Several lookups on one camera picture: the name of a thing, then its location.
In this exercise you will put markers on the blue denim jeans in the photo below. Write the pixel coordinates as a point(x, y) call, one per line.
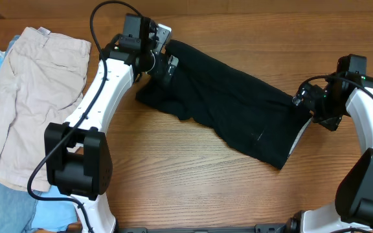
point(17, 210)

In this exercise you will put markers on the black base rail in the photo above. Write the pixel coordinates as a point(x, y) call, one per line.
point(259, 228)

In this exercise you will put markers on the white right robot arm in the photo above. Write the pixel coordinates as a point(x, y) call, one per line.
point(349, 91)

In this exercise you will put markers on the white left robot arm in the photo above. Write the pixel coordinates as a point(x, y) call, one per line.
point(78, 158)

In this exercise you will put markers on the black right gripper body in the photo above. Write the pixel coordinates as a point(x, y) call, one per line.
point(328, 107)

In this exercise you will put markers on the light blue shirt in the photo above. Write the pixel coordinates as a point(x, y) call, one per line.
point(53, 217)

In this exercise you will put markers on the beige khaki shorts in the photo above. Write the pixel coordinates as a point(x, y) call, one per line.
point(41, 81)

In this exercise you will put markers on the black shorts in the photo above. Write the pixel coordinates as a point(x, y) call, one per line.
point(250, 115)

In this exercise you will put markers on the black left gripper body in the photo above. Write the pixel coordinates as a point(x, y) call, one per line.
point(159, 65)

